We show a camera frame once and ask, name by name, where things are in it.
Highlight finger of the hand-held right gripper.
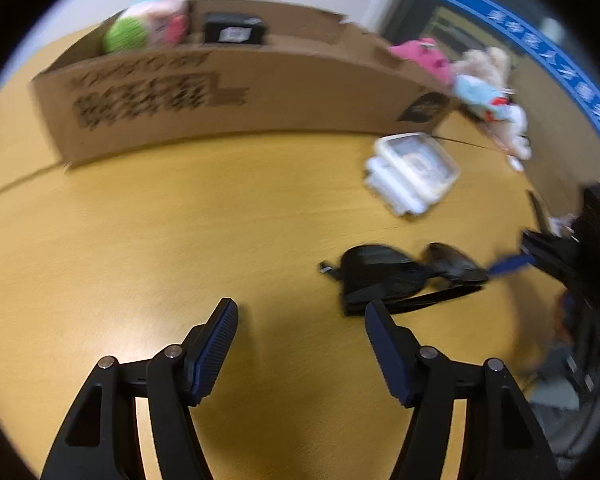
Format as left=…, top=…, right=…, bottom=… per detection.
left=486, top=230, right=574, bottom=285

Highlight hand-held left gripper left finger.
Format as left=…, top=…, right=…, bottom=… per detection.
left=40, top=297, right=239, bottom=480

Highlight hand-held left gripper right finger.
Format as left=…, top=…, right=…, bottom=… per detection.
left=365, top=300, right=563, bottom=480

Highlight black sunglasses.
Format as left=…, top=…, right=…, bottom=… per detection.
left=319, top=242, right=491, bottom=317

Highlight wooden desktop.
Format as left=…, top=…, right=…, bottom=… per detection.
left=0, top=25, right=581, bottom=480

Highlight white plastic container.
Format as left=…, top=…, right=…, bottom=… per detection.
left=364, top=132, right=462, bottom=218

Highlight grey chair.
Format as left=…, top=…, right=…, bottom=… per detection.
left=525, top=290, right=600, bottom=461

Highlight beige plush toy blue outfit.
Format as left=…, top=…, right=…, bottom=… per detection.
left=452, top=47, right=533, bottom=173

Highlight blue banner strip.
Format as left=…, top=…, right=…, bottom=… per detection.
left=410, top=0, right=600, bottom=146

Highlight large cardboard box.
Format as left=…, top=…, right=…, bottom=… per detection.
left=28, top=0, right=461, bottom=171

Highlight small black box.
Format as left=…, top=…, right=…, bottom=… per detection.
left=202, top=11, right=271, bottom=46

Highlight green and pink plush toy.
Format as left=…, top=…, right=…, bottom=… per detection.
left=102, top=0, right=191, bottom=56

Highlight thin black cable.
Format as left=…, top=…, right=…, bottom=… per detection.
left=432, top=135, right=511, bottom=153

